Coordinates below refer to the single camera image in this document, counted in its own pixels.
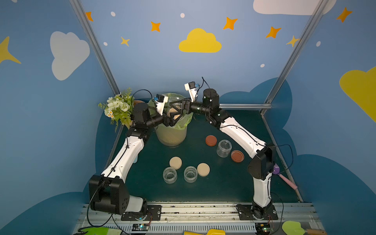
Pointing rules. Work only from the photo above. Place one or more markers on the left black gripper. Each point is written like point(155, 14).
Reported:
point(164, 118)

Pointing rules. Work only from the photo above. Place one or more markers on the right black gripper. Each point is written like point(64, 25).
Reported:
point(187, 106)

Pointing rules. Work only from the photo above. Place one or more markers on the brown jar lid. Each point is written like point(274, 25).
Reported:
point(211, 140)
point(237, 156)

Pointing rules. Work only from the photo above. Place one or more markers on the beige jar lid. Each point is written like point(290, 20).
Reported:
point(175, 162)
point(203, 169)

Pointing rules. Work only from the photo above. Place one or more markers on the brown-lid oatmeal jar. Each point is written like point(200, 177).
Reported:
point(173, 114)
point(224, 148)

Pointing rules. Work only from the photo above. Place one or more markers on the beige-lid oatmeal jar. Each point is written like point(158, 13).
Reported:
point(190, 174)
point(169, 175)

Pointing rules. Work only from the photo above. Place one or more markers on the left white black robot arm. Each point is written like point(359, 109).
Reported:
point(108, 191)

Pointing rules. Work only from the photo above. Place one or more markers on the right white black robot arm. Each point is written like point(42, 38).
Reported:
point(262, 164)

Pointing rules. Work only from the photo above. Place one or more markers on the green plastic bin liner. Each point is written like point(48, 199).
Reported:
point(171, 97)

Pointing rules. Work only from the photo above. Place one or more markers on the mesh waste bin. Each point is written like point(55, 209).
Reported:
point(169, 136)

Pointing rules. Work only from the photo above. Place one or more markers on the artificial white flower plant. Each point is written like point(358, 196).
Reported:
point(119, 108)

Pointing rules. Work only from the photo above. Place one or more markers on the left controller board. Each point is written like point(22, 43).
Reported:
point(140, 227)

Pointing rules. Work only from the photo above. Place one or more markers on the controller board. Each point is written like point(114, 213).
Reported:
point(262, 229)
point(140, 227)

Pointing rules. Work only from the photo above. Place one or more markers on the right controller board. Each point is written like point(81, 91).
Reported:
point(262, 229)

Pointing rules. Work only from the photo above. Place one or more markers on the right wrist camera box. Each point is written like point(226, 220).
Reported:
point(192, 88)

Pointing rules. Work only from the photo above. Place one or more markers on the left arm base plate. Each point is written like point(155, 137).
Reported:
point(151, 212)

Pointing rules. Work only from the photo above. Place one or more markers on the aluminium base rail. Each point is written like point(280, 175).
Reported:
point(200, 217)

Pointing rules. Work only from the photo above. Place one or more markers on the purple pink-handled scoop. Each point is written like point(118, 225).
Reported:
point(276, 171)

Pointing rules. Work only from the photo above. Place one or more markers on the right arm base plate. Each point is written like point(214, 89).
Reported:
point(245, 212)

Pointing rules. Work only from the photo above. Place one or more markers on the green spatula wooden handle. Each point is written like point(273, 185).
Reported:
point(295, 228)

